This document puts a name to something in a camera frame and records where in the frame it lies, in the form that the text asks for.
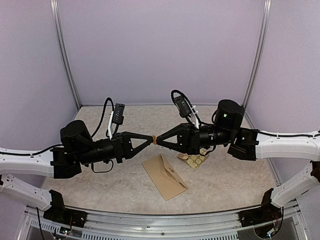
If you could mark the single brown round sticker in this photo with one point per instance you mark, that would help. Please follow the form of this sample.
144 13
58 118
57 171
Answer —
154 140

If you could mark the left aluminium frame post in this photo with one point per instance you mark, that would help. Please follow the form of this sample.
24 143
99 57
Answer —
54 5

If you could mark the aluminium frame post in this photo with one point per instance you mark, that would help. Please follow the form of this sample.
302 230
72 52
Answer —
54 5
259 51

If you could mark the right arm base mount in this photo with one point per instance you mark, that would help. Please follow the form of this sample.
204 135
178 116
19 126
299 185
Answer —
264 213

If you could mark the right aluminium frame post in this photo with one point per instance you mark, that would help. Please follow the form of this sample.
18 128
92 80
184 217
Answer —
259 51

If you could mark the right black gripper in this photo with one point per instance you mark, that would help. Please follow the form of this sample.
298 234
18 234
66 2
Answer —
188 139

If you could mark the round sticker seal sheet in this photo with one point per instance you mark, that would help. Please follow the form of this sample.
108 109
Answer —
192 160

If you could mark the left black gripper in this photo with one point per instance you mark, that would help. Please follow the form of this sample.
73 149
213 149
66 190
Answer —
122 147

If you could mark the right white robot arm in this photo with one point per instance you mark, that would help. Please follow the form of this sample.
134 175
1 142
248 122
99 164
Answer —
250 145

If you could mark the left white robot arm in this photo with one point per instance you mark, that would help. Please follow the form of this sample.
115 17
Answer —
64 161

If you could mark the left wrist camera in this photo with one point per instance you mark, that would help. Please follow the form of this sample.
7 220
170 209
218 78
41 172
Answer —
118 114

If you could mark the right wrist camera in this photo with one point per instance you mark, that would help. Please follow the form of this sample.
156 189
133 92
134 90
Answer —
182 106

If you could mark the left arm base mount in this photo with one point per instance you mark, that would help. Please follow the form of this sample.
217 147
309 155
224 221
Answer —
60 214

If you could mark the front aluminium rail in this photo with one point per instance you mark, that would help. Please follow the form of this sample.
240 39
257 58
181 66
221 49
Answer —
103 225

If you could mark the brown kraft envelope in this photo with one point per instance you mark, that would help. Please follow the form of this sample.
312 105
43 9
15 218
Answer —
165 178

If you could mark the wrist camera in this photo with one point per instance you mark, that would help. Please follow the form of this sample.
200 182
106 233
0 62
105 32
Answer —
182 106
118 114

